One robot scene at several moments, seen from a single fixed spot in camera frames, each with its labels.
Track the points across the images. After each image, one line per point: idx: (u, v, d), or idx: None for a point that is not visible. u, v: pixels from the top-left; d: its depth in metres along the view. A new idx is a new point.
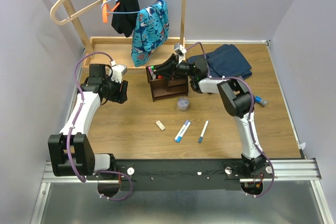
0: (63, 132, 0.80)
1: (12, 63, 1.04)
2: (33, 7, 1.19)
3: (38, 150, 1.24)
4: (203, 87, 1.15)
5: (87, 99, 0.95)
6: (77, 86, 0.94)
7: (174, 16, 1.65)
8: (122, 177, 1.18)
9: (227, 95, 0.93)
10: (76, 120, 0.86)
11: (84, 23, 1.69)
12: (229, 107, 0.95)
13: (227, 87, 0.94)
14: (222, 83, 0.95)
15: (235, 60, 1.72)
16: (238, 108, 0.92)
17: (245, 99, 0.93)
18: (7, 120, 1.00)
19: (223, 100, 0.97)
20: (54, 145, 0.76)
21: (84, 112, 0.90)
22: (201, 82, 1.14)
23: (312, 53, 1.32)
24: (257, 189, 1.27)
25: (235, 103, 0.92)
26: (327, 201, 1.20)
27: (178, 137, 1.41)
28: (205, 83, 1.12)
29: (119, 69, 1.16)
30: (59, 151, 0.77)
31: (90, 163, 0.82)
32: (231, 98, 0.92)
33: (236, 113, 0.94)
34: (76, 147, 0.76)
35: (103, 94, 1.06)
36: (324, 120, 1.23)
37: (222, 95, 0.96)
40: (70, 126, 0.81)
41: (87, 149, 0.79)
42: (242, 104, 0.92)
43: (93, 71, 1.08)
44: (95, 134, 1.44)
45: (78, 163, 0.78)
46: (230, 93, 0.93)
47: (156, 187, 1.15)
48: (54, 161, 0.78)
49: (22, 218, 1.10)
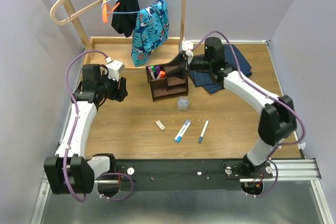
0: (58, 155, 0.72)
1: (12, 63, 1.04)
2: (33, 7, 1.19)
3: (38, 150, 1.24)
4: (231, 86, 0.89)
5: (83, 110, 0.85)
6: (71, 97, 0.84)
7: (174, 16, 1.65)
8: (122, 177, 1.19)
9: (271, 126, 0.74)
10: (72, 138, 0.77)
11: (84, 23, 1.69)
12: (268, 133, 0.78)
13: (275, 117, 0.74)
14: (270, 108, 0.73)
15: (235, 60, 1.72)
16: (278, 137, 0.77)
17: (288, 129, 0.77)
18: (7, 120, 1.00)
19: (261, 123, 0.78)
20: (49, 169, 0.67)
21: (80, 127, 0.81)
22: (227, 79, 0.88)
23: (312, 53, 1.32)
24: (257, 189, 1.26)
25: (276, 135, 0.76)
26: (327, 201, 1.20)
27: (178, 137, 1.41)
28: (237, 86, 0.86)
29: (115, 66, 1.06)
30: (55, 174, 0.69)
31: (90, 184, 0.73)
32: (275, 128, 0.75)
33: (273, 141, 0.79)
34: (74, 170, 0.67)
35: (99, 99, 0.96)
36: (323, 120, 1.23)
37: (262, 118, 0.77)
40: (65, 148, 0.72)
41: (86, 170, 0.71)
42: (284, 133, 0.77)
43: (86, 74, 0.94)
44: (95, 134, 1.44)
45: (77, 184, 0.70)
46: (276, 122, 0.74)
47: (156, 187, 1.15)
48: (51, 184, 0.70)
49: (22, 218, 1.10)
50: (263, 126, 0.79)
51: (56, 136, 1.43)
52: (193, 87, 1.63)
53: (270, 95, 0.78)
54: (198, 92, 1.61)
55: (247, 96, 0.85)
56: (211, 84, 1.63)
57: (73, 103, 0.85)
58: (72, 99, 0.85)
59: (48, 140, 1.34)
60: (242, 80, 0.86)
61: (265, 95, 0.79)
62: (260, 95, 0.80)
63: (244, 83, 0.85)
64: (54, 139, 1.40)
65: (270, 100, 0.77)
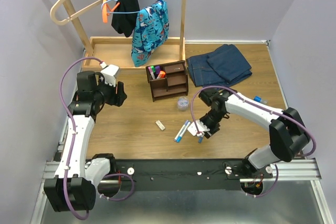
0: (58, 176, 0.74)
1: (12, 63, 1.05)
2: (33, 7, 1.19)
3: (38, 150, 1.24)
4: (234, 109, 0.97)
5: (80, 125, 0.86)
6: (67, 111, 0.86)
7: (174, 16, 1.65)
8: (122, 177, 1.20)
9: (283, 141, 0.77)
10: (71, 157, 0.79)
11: (84, 24, 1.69)
12: (281, 149, 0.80)
13: (284, 131, 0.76)
14: (276, 124, 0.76)
15: (235, 60, 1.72)
16: (293, 152, 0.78)
17: (301, 140, 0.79)
18: (7, 120, 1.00)
19: (271, 140, 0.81)
20: (50, 190, 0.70)
21: (78, 144, 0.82)
22: (229, 103, 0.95)
23: (312, 53, 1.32)
24: (257, 189, 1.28)
25: (290, 150, 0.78)
26: (327, 201, 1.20)
27: (178, 137, 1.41)
28: (239, 108, 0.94)
29: (110, 72, 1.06)
30: (56, 193, 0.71)
31: (91, 200, 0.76)
32: (287, 143, 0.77)
33: (290, 156, 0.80)
34: (74, 190, 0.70)
35: (96, 110, 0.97)
36: (323, 120, 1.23)
37: (271, 135, 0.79)
40: (65, 169, 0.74)
41: (86, 189, 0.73)
42: (297, 146, 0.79)
43: (82, 85, 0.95)
44: (95, 134, 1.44)
45: (78, 202, 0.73)
46: (287, 137, 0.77)
47: (156, 187, 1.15)
48: (53, 202, 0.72)
49: (22, 218, 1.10)
50: (274, 142, 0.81)
51: (56, 136, 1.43)
52: (193, 87, 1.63)
53: (273, 110, 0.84)
54: (198, 92, 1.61)
55: (250, 115, 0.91)
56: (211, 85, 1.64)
57: (70, 117, 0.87)
58: (68, 113, 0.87)
59: (48, 140, 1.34)
60: (242, 100, 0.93)
61: (268, 111, 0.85)
62: (264, 113, 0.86)
63: (245, 104, 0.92)
64: (55, 139, 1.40)
65: (275, 115, 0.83)
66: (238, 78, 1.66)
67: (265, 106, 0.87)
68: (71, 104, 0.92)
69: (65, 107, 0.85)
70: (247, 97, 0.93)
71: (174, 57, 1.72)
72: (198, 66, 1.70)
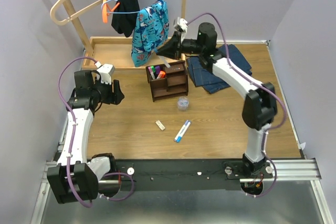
0: (60, 164, 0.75)
1: (12, 63, 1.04)
2: (33, 7, 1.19)
3: (38, 150, 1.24)
4: (218, 72, 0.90)
5: (80, 117, 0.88)
6: (66, 105, 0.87)
7: (174, 16, 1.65)
8: (122, 177, 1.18)
9: (253, 109, 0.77)
10: (73, 145, 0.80)
11: (84, 23, 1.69)
12: (249, 117, 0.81)
13: (257, 103, 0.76)
14: (252, 94, 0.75)
15: (235, 60, 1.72)
16: (259, 121, 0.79)
17: (269, 113, 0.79)
18: (7, 120, 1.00)
19: (245, 109, 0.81)
20: (53, 178, 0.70)
21: (79, 134, 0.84)
22: (217, 65, 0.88)
23: (312, 53, 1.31)
24: (257, 189, 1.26)
25: (259, 120, 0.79)
26: (327, 201, 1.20)
27: (178, 137, 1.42)
28: (223, 72, 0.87)
29: (105, 70, 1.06)
30: (60, 182, 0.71)
31: (94, 189, 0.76)
32: (256, 112, 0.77)
33: (255, 125, 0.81)
34: (77, 177, 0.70)
35: (95, 105, 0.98)
36: (324, 120, 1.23)
37: (245, 104, 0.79)
40: (67, 156, 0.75)
41: (90, 176, 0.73)
42: (264, 117, 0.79)
43: (79, 82, 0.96)
44: (95, 134, 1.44)
45: (83, 190, 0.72)
46: (258, 108, 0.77)
47: (156, 187, 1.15)
48: (57, 192, 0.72)
49: (22, 217, 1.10)
50: (246, 111, 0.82)
51: (56, 135, 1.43)
52: (193, 87, 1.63)
53: (254, 82, 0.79)
54: (198, 92, 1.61)
55: (232, 81, 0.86)
56: (211, 84, 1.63)
57: (70, 111, 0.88)
58: (67, 107, 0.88)
59: (48, 140, 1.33)
60: (229, 66, 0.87)
61: (249, 81, 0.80)
62: (244, 82, 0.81)
63: (231, 70, 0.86)
64: (54, 139, 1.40)
65: (254, 86, 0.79)
66: None
67: (248, 76, 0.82)
68: (69, 100, 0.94)
69: (64, 102, 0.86)
70: (235, 65, 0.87)
71: None
72: (198, 66, 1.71)
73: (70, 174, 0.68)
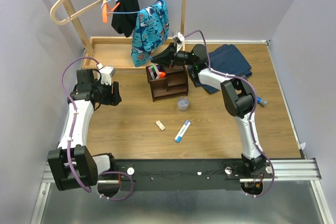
0: (61, 147, 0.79)
1: (12, 63, 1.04)
2: (33, 7, 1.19)
3: (38, 150, 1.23)
4: (203, 79, 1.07)
5: (81, 107, 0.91)
6: (67, 97, 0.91)
7: (173, 16, 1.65)
8: (122, 177, 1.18)
9: (230, 97, 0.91)
10: (73, 131, 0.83)
11: (84, 23, 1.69)
12: (229, 106, 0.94)
13: (231, 88, 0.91)
14: (225, 82, 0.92)
15: (235, 60, 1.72)
16: (239, 109, 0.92)
17: (247, 100, 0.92)
18: (7, 120, 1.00)
19: (225, 98, 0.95)
20: (54, 161, 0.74)
21: (79, 123, 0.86)
22: (201, 74, 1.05)
23: (312, 53, 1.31)
24: (257, 189, 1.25)
25: (237, 107, 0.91)
26: (327, 200, 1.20)
27: (178, 137, 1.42)
28: (206, 77, 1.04)
29: (106, 71, 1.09)
30: (61, 166, 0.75)
31: (93, 175, 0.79)
32: (234, 99, 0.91)
33: (237, 113, 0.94)
34: (77, 160, 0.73)
35: (95, 99, 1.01)
36: (324, 120, 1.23)
37: (223, 93, 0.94)
40: (68, 139, 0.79)
41: (89, 160, 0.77)
42: (243, 104, 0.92)
43: (81, 78, 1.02)
44: (95, 134, 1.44)
45: (82, 176, 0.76)
46: (234, 93, 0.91)
47: (156, 187, 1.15)
48: (57, 177, 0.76)
49: (22, 217, 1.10)
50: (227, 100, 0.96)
51: (56, 135, 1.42)
52: (193, 87, 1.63)
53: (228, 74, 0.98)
54: (198, 92, 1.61)
55: (216, 83, 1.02)
56: None
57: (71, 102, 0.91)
58: (69, 98, 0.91)
59: (48, 140, 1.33)
60: (209, 70, 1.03)
61: (223, 76, 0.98)
62: (221, 77, 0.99)
63: (211, 73, 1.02)
64: (54, 139, 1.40)
65: (229, 78, 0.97)
66: None
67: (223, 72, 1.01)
68: (71, 93, 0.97)
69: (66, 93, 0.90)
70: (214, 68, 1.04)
71: None
72: None
73: (70, 158, 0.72)
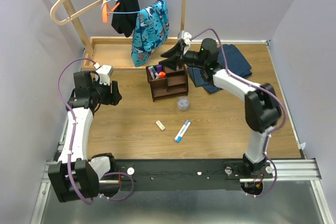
0: (62, 161, 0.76)
1: (12, 63, 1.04)
2: (33, 7, 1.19)
3: (38, 150, 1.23)
4: (218, 81, 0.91)
5: (80, 116, 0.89)
6: (66, 105, 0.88)
7: (174, 16, 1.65)
8: (122, 177, 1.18)
9: (255, 111, 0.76)
10: (73, 144, 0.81)
11: (84, 23, 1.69)
12: (252, 120, 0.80)
13: (258, 102, 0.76)
14: (251, 94, 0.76)
15: (235, 60, 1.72)
16: (263, 124, 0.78)
17: (273, 115, 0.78)
18: (7, 120, 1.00)
19: (247, 110, 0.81)
20: (54, 176, 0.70)
21: (79, 133, 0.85)
22: (217, 76, 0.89)
23: (313, 53, 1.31)
24: (257, 189, 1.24)
25: (262, 121, 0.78)
26: (327, 200, 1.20)
27: (178, 137, 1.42)
28: (223, 80, 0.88)
29: (104, 71, 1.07)
30: (61, 180, 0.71)
31: (95, 186, 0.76)
32: (259, 114, 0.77)
33: (259, 128, 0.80)
34: (79, 174, 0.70)
35: (94, 104, 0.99)
36: (324, 120, 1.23)
37: (246, 105, 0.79)
40: (68, 154, 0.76)
41: (91, 173, 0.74)
42: (268, 120, 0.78)
43: (79, 82, 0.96)
44: (95, 134, 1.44)
45: (83, 188, 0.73)
46: (259, 107, 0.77)
47: (156, 187, 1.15)
48: (58, 191, 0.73)
49: (22, 217, 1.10)
50: (248, 113, 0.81)
51: (56, 135, 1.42)
52: (193, 87, 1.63)
53: (252, 83, 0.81)
54: (198, 92, 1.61)
55: (233, 89, 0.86)
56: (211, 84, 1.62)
57: (70, 110, 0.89)
58: (67, 107, 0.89)
59: (48, 141, 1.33)
60: (228, 74, 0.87)
61: (247, 84, 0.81)
62: (243, 85, 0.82)
63: (230, 78, 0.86)
64: (54, 139, 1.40)
65: (253, 87, 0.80)
66: None
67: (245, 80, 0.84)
68: (69, 99, 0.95)
69: (64, 102, 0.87)
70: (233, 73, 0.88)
71: None
72: None
73: (71, 173, 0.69)
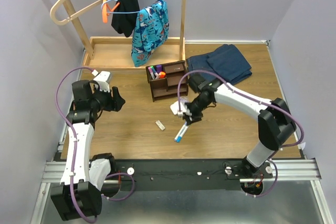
0: (64, 183, 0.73)
1: (12, 62, 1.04)
2: (33, 7, 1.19)
3: (38, 150, 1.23)
4: (221, 99, 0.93)
5: (81, 132, 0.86)
6: (66, 120, 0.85)
7: (174, 16, 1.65)
8: (122, 177, 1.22)
9: (272, 131, 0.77)
10: (75, 163, 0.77)
11: (84, 23, 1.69)
12: (268, 139, 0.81)
13: (273, 121, 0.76)
14: (264, 114, 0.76)
15: (235, 60, 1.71)
16: (281, 142, 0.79)
17: (287, 130, 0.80)
18: (7, 120, 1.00)
19: (260, 130, 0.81)
20: (57, 198, 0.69)
21: (81, 151, 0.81)
22: (218, 93, 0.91)
23: (312, 53, 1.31)
24: (257, 189, 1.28)
25: (279, 139, 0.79)
26: (326, 201, 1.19)
27: (178, 137, 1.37)
28: (227, 98, 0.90)
29: (102, 77, 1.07)
30: (64, 201, 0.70)
31: (98, 204, 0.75)
32: (276, 134, 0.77)
33: (277, 146, 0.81)
34: (82, 195, 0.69)
35: (95, 117, 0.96)
36: (323, 120, 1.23)
37: (261, 125, 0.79)
40: (70, 176, 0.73)
41: (94, 191, 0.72)
42: (284, 136, 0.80)
43: (77, 94, 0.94)
44: (95, 134, 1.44)
45: (86, 208, 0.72)
46: (275, 126, 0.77)
47: (156, 187, 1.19)
48: (61, 211, 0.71)
49: (22, 217, 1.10)
50: (263, 132, 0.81)
51: (56, 135, 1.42)
52: None
53: (262, 100, 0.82)
54: None
55: (240, 105, 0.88)
56: None
57: (70, 127, 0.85)
58: (67, 123, 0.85)
59: (48, 140, 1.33)
60: (232, 91, 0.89)
61: (256, 101, 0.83)
62: (253, 103, 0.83)
63: (234, 94, 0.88)
64: (54, 139, 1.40)
65: (263, 105, 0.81)
66: (238, 78, 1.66)
67: (254, 96, 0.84)
68: (69, 114, 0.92)
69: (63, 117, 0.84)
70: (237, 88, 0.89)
71: (174, 57, 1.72)
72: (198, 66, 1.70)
73: (73, 193, 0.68)
